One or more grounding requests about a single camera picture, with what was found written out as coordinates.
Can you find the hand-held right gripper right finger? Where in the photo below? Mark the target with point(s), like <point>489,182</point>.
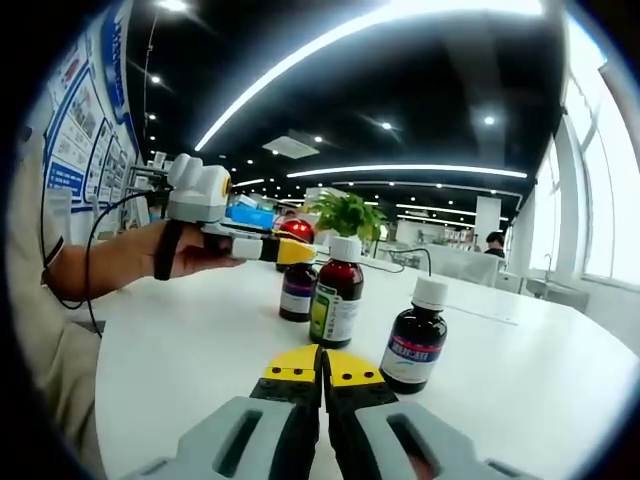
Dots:
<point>370,420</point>

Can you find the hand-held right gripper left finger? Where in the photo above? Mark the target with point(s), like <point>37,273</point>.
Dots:
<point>270,415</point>

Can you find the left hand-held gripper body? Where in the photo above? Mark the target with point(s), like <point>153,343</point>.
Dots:
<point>200,195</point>

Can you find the small dark medicine bottle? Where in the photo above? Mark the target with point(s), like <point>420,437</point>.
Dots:
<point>296,295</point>

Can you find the tall red medicine bottle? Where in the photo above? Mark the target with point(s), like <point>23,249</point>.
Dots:
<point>337,300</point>

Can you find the wide brown medicine bottle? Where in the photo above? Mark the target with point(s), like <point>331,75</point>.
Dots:
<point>415,345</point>

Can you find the person's left hand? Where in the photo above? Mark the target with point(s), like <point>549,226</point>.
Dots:
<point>200,260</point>

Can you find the blue plastic crate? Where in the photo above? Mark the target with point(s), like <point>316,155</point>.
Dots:
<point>250,215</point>

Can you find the black barcode scanner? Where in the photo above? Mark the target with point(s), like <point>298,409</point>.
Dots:
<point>297,230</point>

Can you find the green potted plant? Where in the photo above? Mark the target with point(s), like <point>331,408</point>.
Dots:
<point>350,212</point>

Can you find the ceiling air conditioner panel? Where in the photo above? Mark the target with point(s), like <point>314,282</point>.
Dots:
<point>291,146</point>

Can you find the white table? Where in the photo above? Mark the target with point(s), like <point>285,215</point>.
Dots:
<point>500,380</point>

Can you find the white desk partition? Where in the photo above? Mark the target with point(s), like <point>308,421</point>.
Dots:
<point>460,265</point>

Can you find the person's beige clothing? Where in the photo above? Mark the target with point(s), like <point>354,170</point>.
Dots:
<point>55,350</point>

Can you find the steel sink with faucet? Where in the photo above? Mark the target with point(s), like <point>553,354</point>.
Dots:
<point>555,290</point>

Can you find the blue white wall posters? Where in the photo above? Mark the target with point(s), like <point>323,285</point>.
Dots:
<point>85,140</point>

